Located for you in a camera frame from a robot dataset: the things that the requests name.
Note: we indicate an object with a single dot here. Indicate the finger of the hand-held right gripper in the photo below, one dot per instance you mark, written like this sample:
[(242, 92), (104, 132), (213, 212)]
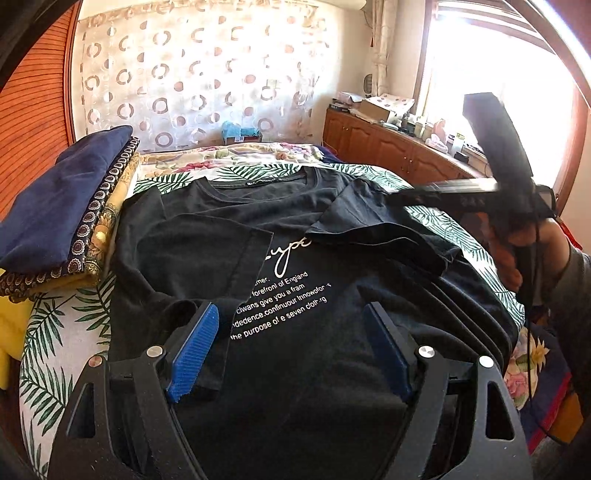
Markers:
[(427, 196)]

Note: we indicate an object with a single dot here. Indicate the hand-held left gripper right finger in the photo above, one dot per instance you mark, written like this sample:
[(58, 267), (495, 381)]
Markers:
[(387, 353)]

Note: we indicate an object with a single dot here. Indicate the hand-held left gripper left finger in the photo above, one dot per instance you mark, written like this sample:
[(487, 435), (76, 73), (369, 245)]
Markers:
[(194, 353)]

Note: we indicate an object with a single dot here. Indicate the black printed T-shirt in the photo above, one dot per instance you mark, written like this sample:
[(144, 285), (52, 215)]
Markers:
[(295, 277)]

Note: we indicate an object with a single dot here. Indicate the person's right forearm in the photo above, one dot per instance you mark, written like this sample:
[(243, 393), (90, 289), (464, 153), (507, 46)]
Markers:
[(575, 295)]

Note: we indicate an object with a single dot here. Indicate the person's right hand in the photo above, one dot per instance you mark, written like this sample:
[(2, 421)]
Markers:
[(524, 251)]

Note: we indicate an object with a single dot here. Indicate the cluster of small containers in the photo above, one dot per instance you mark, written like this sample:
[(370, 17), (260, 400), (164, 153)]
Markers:
[(431, 134)]

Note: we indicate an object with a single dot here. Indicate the wooden cabinet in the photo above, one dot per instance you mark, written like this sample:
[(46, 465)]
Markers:
[(392, 143)]

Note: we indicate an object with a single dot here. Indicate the cardboard box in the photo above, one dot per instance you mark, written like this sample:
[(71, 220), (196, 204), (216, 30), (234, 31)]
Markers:
[(383, 107)]

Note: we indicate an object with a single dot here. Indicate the leaf-print bed sheet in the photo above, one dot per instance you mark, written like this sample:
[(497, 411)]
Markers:
[(55, 341)]

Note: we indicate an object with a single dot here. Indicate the cream window curtain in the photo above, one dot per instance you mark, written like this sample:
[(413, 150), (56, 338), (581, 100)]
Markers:
[(392, 50)]

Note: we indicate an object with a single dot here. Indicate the navy blanket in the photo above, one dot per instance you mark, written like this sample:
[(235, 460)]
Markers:
[(551, 364)]

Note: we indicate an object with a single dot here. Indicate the plain yellow cloth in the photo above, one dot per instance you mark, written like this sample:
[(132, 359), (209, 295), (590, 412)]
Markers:
[(11, 337)]

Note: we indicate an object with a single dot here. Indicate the small blue object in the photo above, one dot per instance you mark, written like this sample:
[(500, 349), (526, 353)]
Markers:
[(240, 133)]

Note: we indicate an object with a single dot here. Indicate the navy folded cloth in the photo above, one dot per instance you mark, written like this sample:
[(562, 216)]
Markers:
[(64, 203)]

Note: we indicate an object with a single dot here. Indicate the wooden slatted wardrobe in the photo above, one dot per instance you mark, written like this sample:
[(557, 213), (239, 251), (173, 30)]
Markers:
[(34, 106)]

